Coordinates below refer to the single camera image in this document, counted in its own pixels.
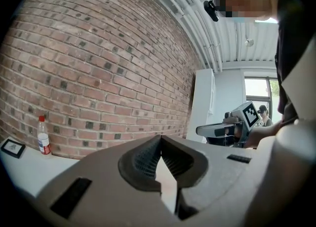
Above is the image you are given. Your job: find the clear bottle red cap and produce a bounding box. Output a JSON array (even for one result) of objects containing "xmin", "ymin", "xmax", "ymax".
[{"xmin": 37, "ymin": 115, "xmax": 53, "ymax": 158}]

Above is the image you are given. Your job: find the white ceiling pipe bundle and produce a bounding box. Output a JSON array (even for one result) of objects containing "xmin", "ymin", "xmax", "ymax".
[{"xmin": 128, "ymin": 0, "xmax": 242, "ymax": 72}]

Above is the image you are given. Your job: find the white framed window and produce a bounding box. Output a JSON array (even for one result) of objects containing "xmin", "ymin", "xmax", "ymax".
[{"xmin": 243, "ymin": 76, "xmax": 281, "ymax": 126}]

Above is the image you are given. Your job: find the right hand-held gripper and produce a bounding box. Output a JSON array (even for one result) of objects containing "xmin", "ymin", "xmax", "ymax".
[{"xmin": 196, "ymin": 100, "xmax": 261, "ymax": 149}]

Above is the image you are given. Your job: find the tall white cabinet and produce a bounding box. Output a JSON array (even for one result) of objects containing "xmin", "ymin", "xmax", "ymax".
[{"xmin": 185, "ymin": 69, "xmax": 216, "ymax": 144}]

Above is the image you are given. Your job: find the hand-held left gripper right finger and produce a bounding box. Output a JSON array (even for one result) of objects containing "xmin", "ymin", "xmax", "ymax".
[{"xmin": 160, "ymin": 135, "xmax": 263, "ymax": 227}]

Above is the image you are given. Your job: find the black head camera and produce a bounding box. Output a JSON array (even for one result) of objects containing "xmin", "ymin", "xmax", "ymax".
[{"xmin": 203, "ymin": 0, "xmax": 220, "ymax": 23}]

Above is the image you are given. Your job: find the person's black shirt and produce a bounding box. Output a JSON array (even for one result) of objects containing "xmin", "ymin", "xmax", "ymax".
[{"xmin": 273, "ymin": 0, "xmax": 316, "ymax": 123}]

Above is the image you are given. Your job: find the person's right forearm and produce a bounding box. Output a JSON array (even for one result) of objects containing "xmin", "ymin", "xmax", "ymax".
[{"xmin": 246, "ymin": 119, "xmax": 287, "ymax": 149}]

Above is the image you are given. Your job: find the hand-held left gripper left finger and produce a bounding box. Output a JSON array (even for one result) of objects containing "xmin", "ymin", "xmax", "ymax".
[{"xmin": 27, "ymin": 135, "xmax": 181, "ymax": 227}]

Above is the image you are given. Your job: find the black picture frame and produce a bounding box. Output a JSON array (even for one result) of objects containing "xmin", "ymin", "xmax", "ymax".
[{"xmin": 0, "ymin": 139, "xmax": 27, "ymax": 160}]

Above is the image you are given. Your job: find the white table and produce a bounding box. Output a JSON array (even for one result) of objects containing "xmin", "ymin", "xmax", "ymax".
[{"xmin": 0, "ymin": 139, "xmax": 82, "ymax": 198}]

